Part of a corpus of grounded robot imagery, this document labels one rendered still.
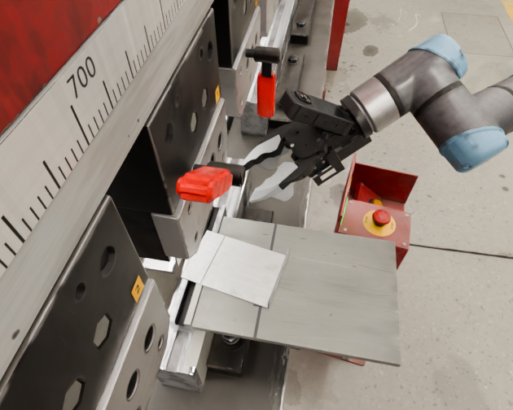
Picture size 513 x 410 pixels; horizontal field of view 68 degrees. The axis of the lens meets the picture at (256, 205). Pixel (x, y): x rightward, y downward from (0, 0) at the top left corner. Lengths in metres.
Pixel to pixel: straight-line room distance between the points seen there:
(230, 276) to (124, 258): 0.33
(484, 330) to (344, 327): 1.32
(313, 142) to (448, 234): 1.48
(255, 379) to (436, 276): 1.33
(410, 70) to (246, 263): 0.35
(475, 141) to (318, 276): 0.27
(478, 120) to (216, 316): 0.43
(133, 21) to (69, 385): 0.17
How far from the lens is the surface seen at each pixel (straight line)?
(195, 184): 0.23
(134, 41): 0.21
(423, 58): 0.61
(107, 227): 0.20
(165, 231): 0.31
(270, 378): 0.63
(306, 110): 0.53
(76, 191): 0.18
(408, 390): 1.61
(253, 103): 0.86
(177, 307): 0.54
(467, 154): 0.58
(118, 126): 0.20
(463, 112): 0.59
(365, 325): 0.53
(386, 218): 0.88
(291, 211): 0.77
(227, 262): 0.55
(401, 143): 2.34
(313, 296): 0.54
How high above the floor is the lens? 1.48
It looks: 52 degrees down
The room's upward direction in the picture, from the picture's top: straight up
